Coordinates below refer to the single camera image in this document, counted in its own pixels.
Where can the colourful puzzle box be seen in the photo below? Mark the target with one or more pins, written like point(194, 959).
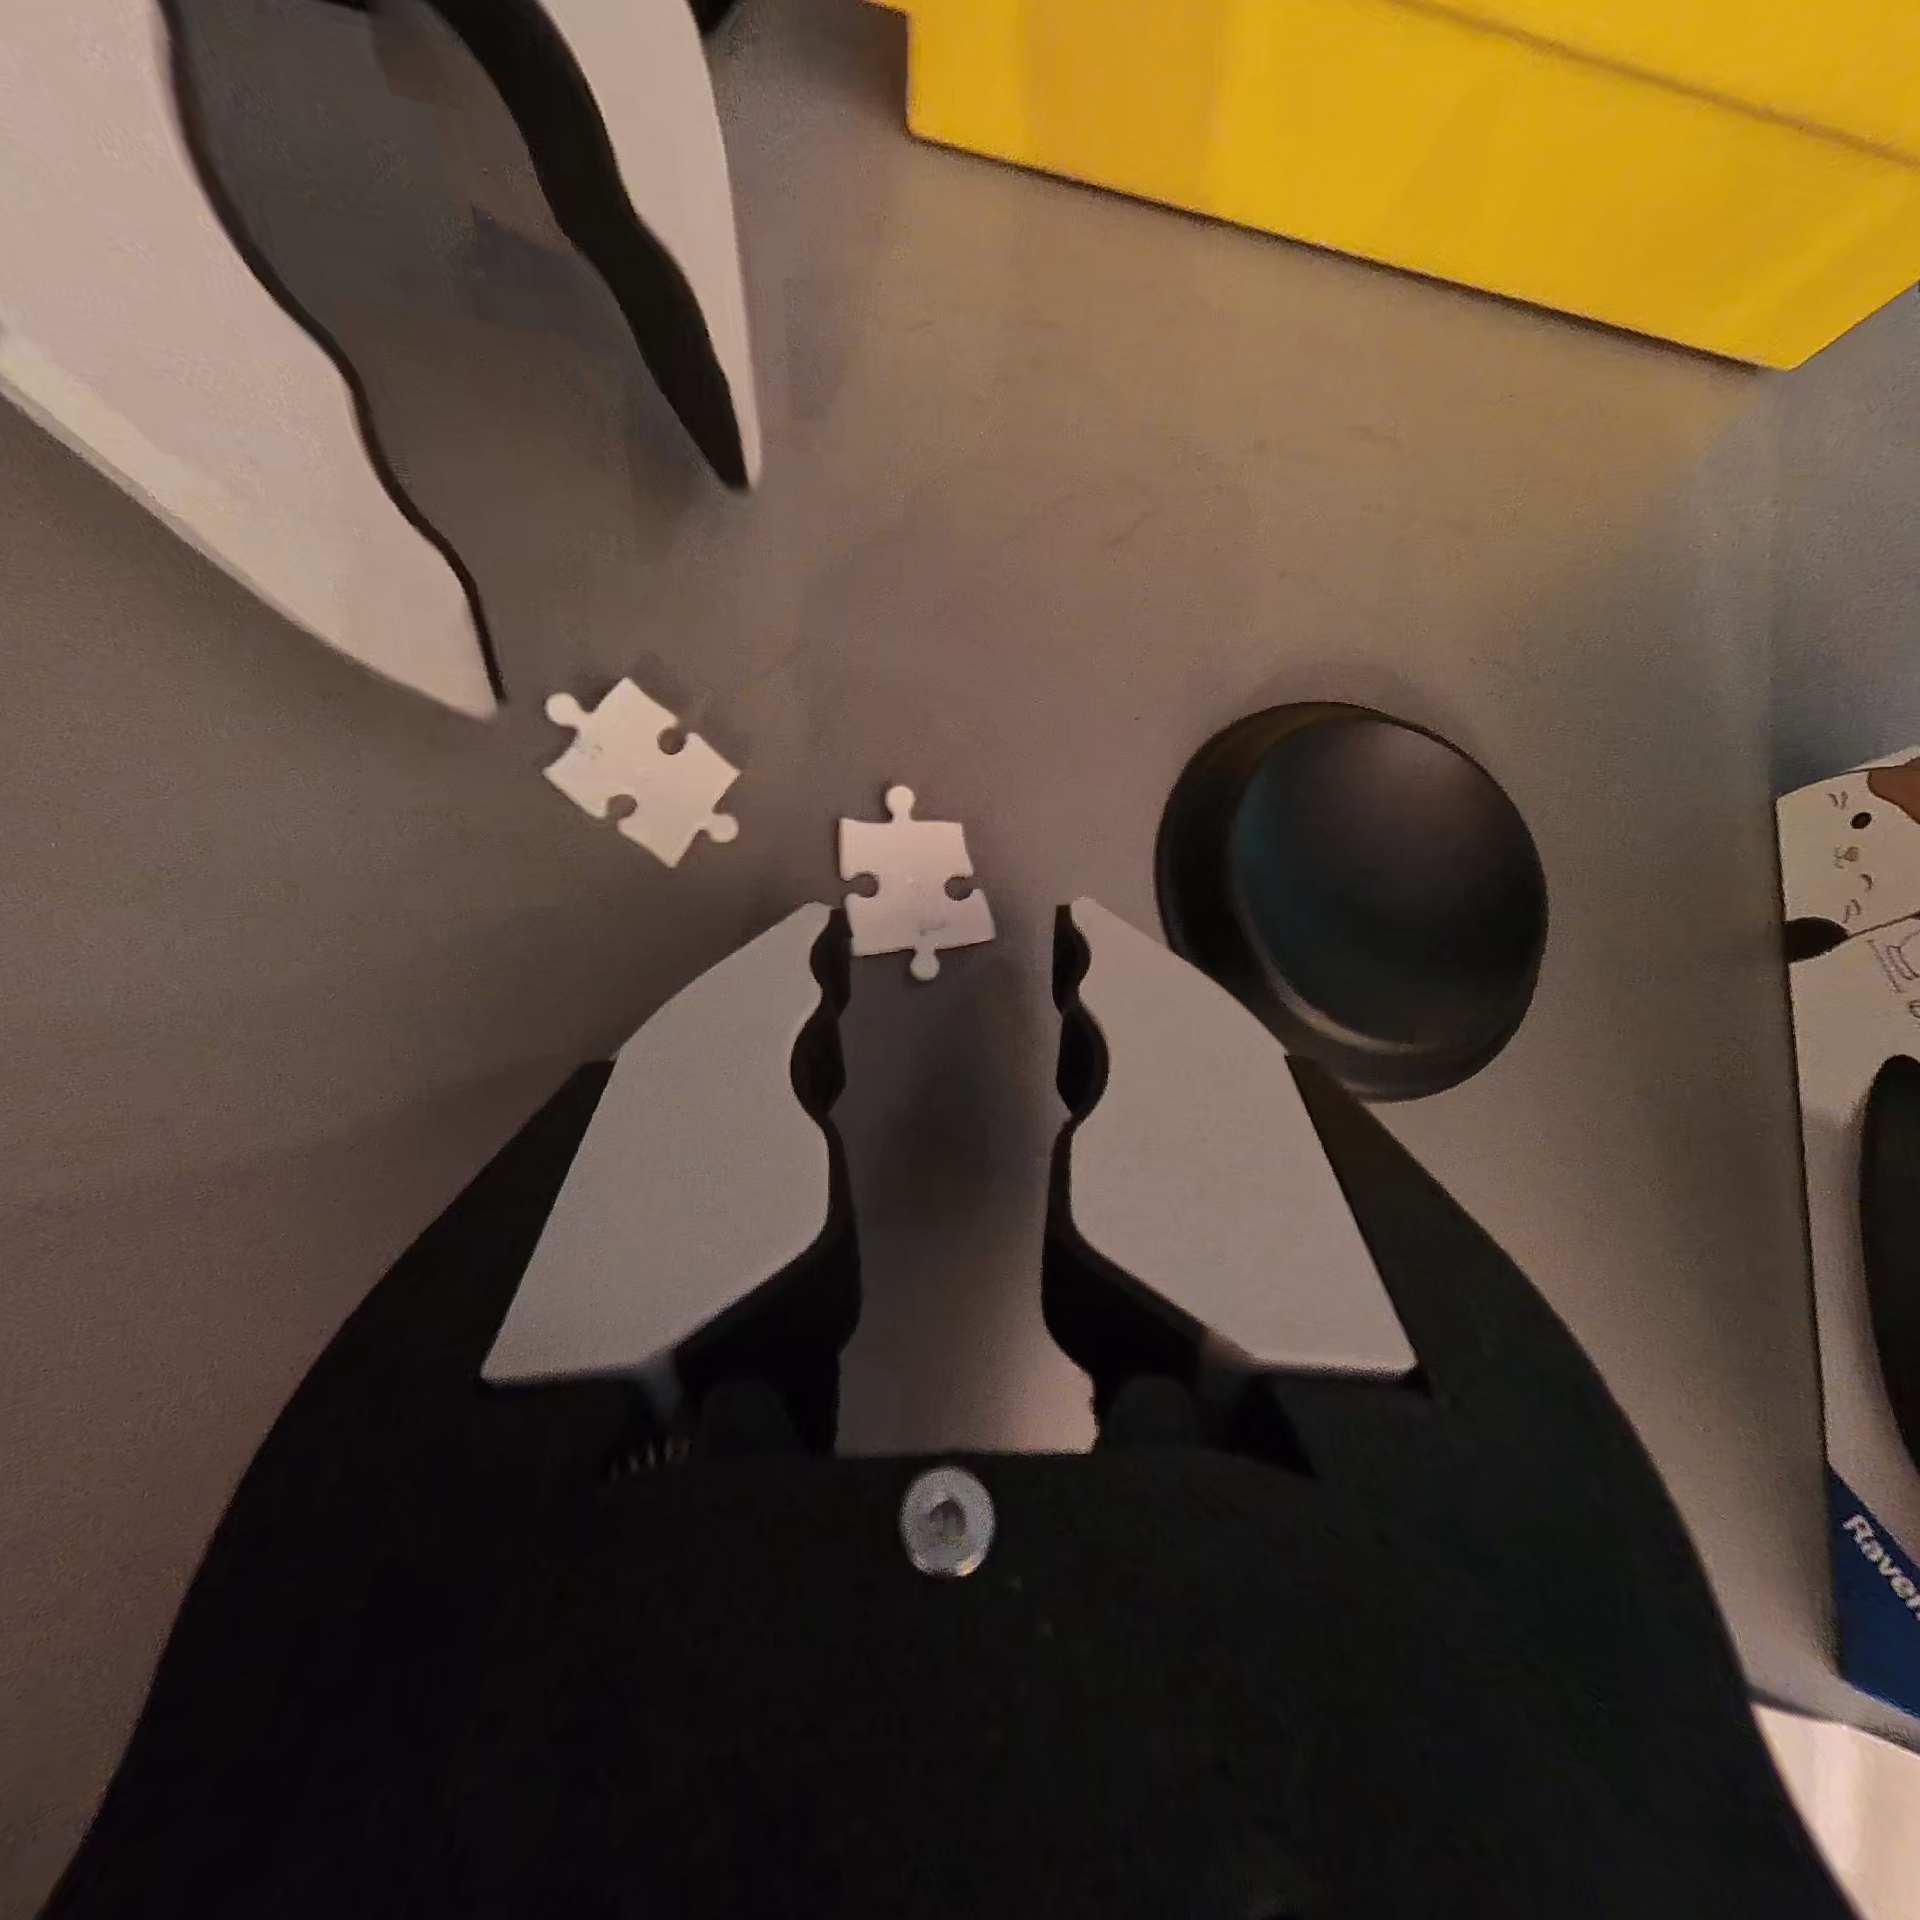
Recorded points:
point(1855, 900)

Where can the white jigsaw piece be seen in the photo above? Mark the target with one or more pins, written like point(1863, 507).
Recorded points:
point(646, 770)
point(911, 884)

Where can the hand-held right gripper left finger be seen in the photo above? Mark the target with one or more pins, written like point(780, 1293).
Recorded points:
point(674, 1201)

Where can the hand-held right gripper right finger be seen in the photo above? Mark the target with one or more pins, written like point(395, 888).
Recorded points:
point(1217, 1201)

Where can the yellow plastic bin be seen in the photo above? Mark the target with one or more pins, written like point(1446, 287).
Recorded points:
point(1351, 121)

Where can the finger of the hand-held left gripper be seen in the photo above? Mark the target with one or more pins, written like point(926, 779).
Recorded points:
point(152, 331)
point(674, 181)

